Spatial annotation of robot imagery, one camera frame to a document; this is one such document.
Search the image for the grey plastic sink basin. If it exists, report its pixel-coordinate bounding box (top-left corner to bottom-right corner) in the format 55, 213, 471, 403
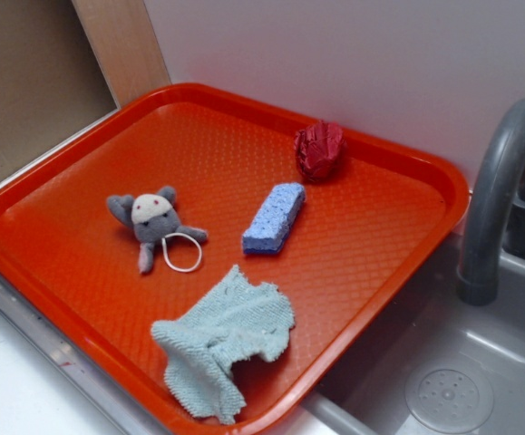
301, 230, 525, 435

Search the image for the red crumpled ball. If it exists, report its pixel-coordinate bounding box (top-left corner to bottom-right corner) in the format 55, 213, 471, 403
294, 121, 347, 182

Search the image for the orange plastic tray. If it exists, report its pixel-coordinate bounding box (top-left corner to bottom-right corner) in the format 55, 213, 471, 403
0, 84, 468, 434

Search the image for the brown cardboard panel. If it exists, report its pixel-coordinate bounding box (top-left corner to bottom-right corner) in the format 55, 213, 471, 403
0, 1, 116, 182

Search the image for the blue sponge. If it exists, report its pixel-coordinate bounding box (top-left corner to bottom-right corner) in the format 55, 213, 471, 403
241, 182, 306, 254

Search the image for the grey plastic faucet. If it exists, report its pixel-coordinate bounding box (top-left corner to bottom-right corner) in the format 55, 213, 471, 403
457, 99, 525, 305

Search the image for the grey plush mouse toy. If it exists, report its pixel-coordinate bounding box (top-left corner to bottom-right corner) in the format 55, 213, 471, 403
106, 186, 208, 275

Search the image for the wooden post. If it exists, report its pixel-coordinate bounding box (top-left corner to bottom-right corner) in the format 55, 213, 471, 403
73, 0, 171, 107

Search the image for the light blue terry cloth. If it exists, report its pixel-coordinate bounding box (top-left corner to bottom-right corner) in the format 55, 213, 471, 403
151, 265, 296, 425

